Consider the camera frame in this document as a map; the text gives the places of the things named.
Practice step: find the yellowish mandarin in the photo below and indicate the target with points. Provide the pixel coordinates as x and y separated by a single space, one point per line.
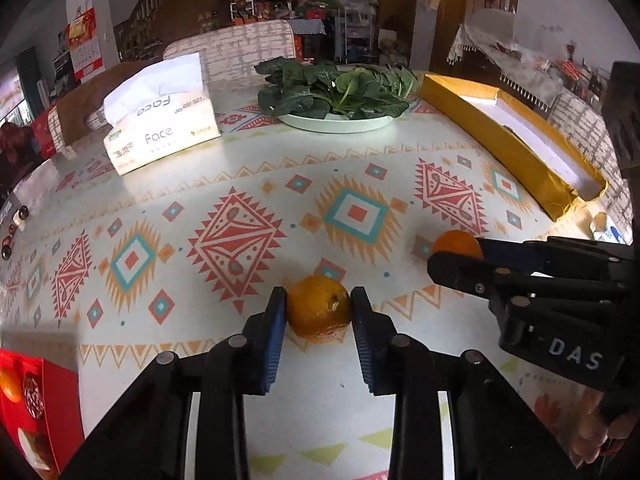
318 308

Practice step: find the patterned tablecloth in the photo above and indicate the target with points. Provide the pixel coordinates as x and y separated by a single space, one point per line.
111 270

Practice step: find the white plate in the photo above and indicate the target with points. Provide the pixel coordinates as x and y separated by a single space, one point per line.
335 124

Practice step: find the red tray box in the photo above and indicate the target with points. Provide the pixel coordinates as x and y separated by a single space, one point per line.
61 423

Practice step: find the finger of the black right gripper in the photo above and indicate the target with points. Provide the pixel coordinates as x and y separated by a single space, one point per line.
562 257
483 279

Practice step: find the brown chair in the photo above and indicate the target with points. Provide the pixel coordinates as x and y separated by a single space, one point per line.
80 111

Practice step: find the white patterned chair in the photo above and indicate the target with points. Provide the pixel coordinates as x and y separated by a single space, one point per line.
231 53

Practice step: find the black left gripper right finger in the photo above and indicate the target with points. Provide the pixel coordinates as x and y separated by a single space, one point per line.
494 433

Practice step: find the small dark objects on table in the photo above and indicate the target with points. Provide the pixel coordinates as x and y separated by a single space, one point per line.
16 222

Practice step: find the orange mandarin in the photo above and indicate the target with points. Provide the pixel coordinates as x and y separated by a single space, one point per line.
458 242
11 385

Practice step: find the dark red jujube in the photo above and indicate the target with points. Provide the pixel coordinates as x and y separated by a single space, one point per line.
32 396

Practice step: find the right human hand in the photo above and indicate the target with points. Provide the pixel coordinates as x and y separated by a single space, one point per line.
590 431

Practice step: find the gold box lid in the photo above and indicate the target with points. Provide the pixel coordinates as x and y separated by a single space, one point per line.
554 173

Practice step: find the white tissue box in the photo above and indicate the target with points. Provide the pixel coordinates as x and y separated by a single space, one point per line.
162 110

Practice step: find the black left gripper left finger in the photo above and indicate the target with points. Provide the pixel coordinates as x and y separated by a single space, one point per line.
188 412

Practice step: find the red wall calendar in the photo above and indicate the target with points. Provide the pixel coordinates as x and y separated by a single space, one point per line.
84 45

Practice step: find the green leafy vegetables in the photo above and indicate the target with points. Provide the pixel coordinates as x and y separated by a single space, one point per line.
315 91

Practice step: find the large white puffed cake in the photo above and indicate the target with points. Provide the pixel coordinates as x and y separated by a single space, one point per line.
37 451

